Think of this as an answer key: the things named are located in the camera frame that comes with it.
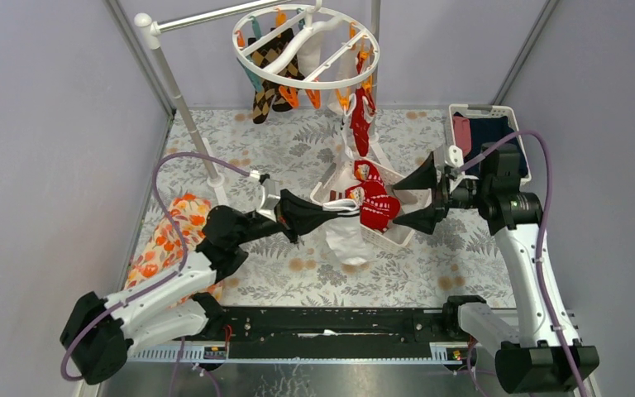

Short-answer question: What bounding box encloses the white sock basket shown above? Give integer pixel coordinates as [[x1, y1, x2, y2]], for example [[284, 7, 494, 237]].
[[309, 160, 431, 252]]

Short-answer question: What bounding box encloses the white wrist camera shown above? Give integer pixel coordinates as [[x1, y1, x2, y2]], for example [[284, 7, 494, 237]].
[[437, 145, 464, 176], [250, 170, 280, 222]]

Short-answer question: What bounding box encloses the red dotted sock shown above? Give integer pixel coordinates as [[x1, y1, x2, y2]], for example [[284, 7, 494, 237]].
[[360, 187, 401, 232]]

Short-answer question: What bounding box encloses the dark navy folded cloth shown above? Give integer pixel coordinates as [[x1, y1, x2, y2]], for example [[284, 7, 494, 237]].
[[464, 116, 528, 178]]

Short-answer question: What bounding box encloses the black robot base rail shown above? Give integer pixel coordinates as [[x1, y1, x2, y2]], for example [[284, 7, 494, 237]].
[[172, 304, 497, 366]]

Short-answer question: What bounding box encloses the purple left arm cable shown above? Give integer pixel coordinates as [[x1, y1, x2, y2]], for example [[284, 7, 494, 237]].
[[60, 152, 255, 383]]

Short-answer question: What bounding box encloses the pink folded cloth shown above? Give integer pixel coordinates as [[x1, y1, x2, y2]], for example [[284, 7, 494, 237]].
[[452, 112, 472, 157]]

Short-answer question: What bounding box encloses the silver drying rack frame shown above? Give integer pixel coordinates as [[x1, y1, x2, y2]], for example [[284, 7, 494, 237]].
[[134, 1, 381, 205]]

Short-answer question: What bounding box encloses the red white hanging sock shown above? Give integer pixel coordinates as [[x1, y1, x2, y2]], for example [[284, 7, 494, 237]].
[[350, 76, 377, 157]]

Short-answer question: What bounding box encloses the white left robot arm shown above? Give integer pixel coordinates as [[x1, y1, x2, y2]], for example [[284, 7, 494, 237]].
[[60, 189, 360, 385]]

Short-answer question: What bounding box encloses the orange clothes clip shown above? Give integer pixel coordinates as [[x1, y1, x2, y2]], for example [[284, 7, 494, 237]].
[[279, 85, 300, 108], [335, 88, 356, 117]]

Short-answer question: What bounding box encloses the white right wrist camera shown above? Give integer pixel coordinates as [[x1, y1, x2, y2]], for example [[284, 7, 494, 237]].
[[437, 145, 464, 176]]

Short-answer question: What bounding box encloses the white sock with black stripes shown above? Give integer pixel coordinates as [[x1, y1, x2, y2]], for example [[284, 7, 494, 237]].
[[339, 100, 358, 161]]

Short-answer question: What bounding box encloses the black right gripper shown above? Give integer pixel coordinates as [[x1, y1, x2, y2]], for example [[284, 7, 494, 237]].
[[392, 151, 490, 235]]

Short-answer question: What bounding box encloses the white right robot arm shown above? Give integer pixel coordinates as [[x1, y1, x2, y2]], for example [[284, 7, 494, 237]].
[[394, 142, 599, 394]]

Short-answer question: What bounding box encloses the white basket with dark clothes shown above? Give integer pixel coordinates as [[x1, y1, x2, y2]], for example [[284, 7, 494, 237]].
[[446, 103, 519, 162]]

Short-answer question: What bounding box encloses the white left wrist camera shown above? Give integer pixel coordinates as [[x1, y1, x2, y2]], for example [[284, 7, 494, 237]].
[[250, 170, 280, 222]]

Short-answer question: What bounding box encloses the white round clip hanger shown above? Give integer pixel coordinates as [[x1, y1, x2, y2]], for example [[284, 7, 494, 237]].
[[231, 1, 381, 91]]

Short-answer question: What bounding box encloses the orange floral cloth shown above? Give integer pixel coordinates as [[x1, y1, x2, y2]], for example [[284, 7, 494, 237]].
[[124, 194, 212, 288]]

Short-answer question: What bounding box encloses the red santa sock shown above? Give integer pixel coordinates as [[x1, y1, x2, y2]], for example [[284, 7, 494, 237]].
[[353, 160, 383, 184], [345, 185, 365, 206]]

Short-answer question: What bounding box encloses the brown argyle sock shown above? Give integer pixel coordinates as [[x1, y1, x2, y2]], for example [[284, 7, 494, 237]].
[[247, 28, 308, 126]]

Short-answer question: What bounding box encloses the floral patterned table mat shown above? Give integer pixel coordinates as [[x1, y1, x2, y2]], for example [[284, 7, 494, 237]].
[[131, 108, 537, 309]]

